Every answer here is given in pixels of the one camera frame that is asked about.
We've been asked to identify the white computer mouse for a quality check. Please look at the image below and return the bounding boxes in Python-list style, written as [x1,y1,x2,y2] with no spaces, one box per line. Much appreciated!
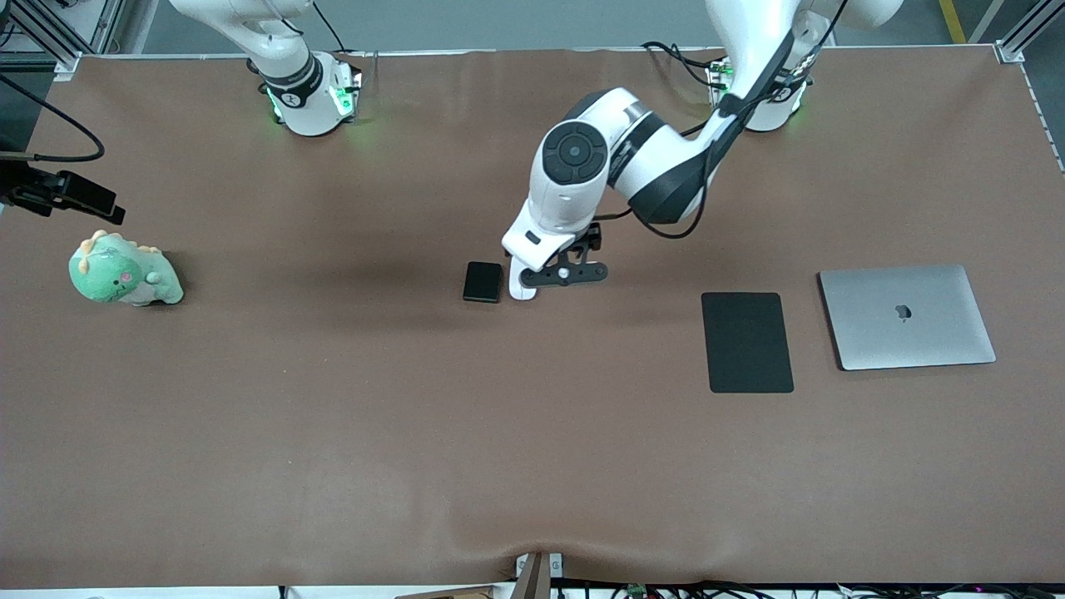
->
[508,254,539,301]

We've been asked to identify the black phone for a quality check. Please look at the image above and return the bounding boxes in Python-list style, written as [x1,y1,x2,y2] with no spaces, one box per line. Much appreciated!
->
[463,261,504,304]

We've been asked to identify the black mouse pad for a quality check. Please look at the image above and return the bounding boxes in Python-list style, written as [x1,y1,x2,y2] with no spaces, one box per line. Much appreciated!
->
[701,292,795,394]

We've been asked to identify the green plush dinosaur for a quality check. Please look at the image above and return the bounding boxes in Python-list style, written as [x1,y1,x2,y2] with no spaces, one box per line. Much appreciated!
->
[68,230,185,307]

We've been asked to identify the brown table mat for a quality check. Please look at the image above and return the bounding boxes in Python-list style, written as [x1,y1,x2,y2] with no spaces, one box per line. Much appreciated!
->
[0,46,1065,588]

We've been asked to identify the silver laptop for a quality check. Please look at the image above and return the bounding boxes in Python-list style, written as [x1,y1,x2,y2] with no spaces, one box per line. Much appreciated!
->
[818,265,998,372]

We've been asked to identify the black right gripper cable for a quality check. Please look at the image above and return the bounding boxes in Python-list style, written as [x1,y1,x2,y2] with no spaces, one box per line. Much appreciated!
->
[0,73,106,164]

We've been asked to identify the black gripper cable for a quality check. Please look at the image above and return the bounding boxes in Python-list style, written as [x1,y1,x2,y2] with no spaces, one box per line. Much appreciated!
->
[592,0,850,240]
[0,73,106,164]

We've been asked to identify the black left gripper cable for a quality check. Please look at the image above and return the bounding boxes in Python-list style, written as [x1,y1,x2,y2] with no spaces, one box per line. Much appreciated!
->
[592,0,850,240]

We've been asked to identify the aluminium frame post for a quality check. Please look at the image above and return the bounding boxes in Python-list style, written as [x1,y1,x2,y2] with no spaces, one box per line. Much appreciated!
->
[996,0,1065,65]
[0,0,126,82]

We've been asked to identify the black base cables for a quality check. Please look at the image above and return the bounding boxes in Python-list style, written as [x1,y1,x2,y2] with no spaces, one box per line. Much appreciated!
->
[641,40,726,89]

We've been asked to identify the black base cable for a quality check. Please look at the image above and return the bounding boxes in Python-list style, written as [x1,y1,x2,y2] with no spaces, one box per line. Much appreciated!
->
[312,0,347,56]

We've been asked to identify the brown and grey bracket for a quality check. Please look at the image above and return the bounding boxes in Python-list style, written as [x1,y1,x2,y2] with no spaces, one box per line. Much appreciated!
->
[514,551,565,599]

